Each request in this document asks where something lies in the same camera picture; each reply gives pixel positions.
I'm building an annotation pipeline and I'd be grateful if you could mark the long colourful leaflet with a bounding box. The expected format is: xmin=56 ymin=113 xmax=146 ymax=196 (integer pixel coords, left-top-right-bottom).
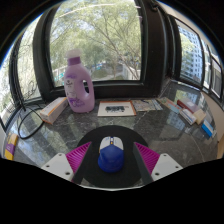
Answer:
xmin=157 ymin=96 xmax=184 ymax=114

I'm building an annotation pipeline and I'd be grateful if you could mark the blue and white computer mouse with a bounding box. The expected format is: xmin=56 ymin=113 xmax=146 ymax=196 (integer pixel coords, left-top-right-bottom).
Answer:
xmin=97 ymin=135 xmax=126 ymax=174

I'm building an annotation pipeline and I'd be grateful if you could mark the purple detergent bottle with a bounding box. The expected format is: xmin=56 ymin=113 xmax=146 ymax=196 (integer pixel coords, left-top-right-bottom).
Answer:
xmin=63 ymin=48 xmax=96 ymax=114

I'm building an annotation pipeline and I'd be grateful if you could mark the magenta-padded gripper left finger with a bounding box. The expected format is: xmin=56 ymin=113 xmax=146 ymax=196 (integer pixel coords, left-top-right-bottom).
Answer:
xmin=40 ymin=142 xmax=93 ymax=186

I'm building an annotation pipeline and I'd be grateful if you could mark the small blue box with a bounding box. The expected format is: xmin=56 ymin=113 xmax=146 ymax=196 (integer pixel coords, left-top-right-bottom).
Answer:
xmin=200 ymin=119 xmax=215 ymax=138

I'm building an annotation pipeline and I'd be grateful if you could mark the printed paper brochure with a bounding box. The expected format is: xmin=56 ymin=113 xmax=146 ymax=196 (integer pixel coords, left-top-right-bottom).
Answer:
xmin=131 ymin=98 xmax=164 ymax=112

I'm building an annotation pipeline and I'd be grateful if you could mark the white framed picture card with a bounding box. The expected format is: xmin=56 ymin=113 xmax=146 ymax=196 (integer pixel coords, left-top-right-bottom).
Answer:
xmin=97 ymin=100 xmax=137 ymax=118

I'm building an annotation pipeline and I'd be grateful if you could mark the orange and white carton box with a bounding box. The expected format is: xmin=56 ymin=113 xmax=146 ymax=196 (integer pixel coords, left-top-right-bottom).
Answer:
xmin=39 ymin=96 xmax=69 ymax=125

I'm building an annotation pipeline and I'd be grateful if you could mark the black cable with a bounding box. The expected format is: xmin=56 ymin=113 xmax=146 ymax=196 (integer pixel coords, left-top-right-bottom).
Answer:
xmin=16 ymin=99 xmax=46 ymax=140

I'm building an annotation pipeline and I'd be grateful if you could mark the red book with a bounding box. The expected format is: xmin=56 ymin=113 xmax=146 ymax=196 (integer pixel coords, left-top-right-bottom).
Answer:
xmin=177 ymin=98 xmax=207 ymax=125

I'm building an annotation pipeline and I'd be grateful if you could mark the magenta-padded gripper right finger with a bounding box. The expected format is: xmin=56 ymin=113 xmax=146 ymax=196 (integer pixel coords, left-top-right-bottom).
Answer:
xmin=132 ymin=142 xmax=184 ymax=186

